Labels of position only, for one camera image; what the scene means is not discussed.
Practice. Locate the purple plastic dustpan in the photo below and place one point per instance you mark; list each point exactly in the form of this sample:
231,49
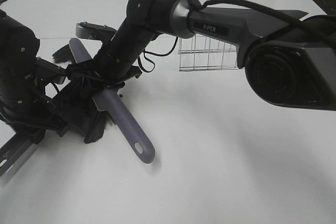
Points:
77,111

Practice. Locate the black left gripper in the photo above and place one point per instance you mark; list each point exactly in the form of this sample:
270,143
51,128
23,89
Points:
24,103

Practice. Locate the chrome wire dish rack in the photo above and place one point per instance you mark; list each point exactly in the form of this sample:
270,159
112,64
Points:
201,53

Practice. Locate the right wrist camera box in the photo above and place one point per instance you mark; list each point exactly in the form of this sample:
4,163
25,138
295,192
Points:
103,33

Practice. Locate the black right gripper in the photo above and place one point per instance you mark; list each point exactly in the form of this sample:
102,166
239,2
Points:
110,70

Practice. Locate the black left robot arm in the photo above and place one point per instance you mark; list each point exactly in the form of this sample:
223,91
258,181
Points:
18,42

